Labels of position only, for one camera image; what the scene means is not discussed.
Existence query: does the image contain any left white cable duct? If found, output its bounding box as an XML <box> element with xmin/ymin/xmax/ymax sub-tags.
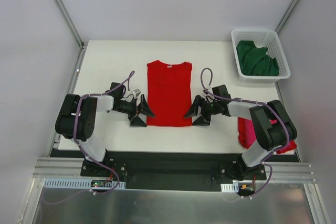
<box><xmin>44</xmin><ymin>178</ymin><xmax>126</xmax><ymax>190</ymax></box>

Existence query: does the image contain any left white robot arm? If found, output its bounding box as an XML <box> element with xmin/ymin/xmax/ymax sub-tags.
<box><xmin>55</xmin><ymin>82</ymin><xmax>155</xmax><ymax>176</ymax></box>

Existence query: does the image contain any white plastic basket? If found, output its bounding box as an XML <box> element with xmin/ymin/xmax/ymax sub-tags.
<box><xmin>231</xmin><ymin>29</ymin><xmax>291</xmax><ymax>83</ymax></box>

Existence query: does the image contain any aluminium rail frame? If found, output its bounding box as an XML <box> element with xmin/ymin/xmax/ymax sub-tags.
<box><xmin>32</xmin><ymin>40</ymin><xmax>329</xmax><ymax>223</ymax></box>

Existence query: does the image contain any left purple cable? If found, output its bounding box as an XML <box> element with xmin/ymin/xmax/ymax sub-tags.
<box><xmin>41</xmin><ymin>70</ymin><xmax>136</xmax><ymax>205</ymax></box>

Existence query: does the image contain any right white cable duct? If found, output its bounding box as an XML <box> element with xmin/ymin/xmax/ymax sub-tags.
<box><xmin>220</xmin><ymin>183</ymin><xmax>239</xmax><ymax>193</ymax></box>

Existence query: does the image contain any red t shirt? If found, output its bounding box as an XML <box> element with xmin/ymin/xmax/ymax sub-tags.
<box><xmin>238</xmin><ymin>118</ymin><xmax>297</xmax><ymax>154</ymax></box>
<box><xmin>146</xmin><ymin>60</ymin><xmax>192</xmax><ymax>127</ymax></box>

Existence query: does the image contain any green t shirt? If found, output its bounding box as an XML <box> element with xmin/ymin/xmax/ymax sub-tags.
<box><xmin>236</xmin><ymin>40</ymin><xmax>280</xmax><ymax>76</ymax></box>

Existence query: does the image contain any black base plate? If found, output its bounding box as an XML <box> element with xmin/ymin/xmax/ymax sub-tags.
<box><xmin>80</xmin><ymin>151</ymin><xmax>266</xmax><ymax>191</ymax></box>

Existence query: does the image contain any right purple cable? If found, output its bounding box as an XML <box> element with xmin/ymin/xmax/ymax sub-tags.
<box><xmin>201</xmin><ymin>67</ymin><xmax>291</xmax><ymax>201</ymax></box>

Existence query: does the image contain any purple cable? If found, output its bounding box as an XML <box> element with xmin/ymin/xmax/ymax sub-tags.
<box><xmin>201</xmin><ymin>67</ymin><xmax>291</xmax><ymax>201</ymax></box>
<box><xmin>41</xmin><ymin>70</ymin><xmax>136</xmax><ymax>205</ymax></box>

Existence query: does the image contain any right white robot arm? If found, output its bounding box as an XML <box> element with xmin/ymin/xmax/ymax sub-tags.
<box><xmin>184</xmin><ymin>85</ymin><xmax>297</xmax><ymax>180</ymax></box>

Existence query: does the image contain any white cable duct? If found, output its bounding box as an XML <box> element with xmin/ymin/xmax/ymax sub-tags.
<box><xmin>44</xmin><ymin>178</ymin><xmax>126</xmax><ymax>190</ymax></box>
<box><xmin>220</xmin><ymin>183</ymin><xmax>239</xmax><ymax>193</ymax></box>

